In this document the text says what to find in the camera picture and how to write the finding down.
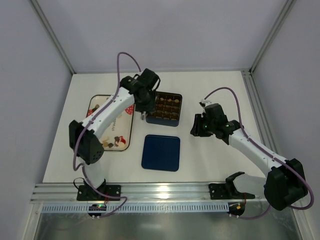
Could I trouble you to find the silver metal tongs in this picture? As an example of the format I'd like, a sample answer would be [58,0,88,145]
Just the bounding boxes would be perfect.
[140,111,147,121]

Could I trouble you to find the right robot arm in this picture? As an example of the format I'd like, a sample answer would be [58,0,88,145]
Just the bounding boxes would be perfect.
[190,100,308,211]

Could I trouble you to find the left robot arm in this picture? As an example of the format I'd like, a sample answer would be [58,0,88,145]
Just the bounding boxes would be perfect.
[68,68,161,201]

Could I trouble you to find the navy blue chocolate tin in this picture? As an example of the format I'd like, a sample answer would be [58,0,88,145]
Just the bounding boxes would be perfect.
[145,91,183,127]

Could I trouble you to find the navy blue tin lid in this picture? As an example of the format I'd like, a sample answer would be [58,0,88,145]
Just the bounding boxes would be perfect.
[141,134,181,172]

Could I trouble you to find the white strawberry print tray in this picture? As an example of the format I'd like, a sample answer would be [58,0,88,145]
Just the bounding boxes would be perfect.
[87,95,135,152]

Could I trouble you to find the right controller board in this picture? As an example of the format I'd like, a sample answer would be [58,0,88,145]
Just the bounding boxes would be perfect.
[227,202,246,217]

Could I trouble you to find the controller board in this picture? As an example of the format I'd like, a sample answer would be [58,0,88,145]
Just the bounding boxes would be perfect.
[227,202,246,217]
[88,203,107,220]

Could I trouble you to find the left controller board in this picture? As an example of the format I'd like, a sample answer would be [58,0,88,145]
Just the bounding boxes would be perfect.
[88,203,107,220]

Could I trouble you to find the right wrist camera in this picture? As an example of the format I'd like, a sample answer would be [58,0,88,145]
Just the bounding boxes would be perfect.
[199,98,212,108]

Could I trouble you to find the right aluminium frame post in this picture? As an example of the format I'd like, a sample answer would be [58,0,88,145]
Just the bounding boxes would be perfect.
[249,0,297,73]

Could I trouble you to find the aluminium frame post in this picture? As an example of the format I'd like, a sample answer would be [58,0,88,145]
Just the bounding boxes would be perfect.
[28,0,76,75]
[249,0,297,73]

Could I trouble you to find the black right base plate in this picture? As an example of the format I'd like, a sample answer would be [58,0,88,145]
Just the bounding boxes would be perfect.
[208,182,256,200]

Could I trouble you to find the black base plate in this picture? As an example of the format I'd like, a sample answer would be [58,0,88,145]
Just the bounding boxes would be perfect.
[76,184,122,202]
[208,182,256,200]

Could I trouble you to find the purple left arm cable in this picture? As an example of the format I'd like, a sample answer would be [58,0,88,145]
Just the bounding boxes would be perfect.
[71,51,141,218]

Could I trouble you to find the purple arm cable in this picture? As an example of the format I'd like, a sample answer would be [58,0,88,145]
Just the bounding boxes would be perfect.
[206,86,315,220]
[71,51,141,218]

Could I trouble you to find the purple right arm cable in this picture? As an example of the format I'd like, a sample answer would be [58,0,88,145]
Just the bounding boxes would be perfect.
[206,86,315,220]

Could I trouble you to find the slotted grey cable duct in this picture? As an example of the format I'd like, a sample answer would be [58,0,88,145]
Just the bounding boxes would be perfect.
[41,202,229,214]

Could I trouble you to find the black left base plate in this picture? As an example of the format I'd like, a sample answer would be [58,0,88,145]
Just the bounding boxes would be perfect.
[76,184,122,202]

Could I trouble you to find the aluminium mounting rail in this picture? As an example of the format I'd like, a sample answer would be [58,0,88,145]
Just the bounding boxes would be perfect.
[29,181,263,202]

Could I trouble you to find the left aluminium frame post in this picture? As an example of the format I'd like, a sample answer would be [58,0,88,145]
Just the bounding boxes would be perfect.
[28,0,76,75]

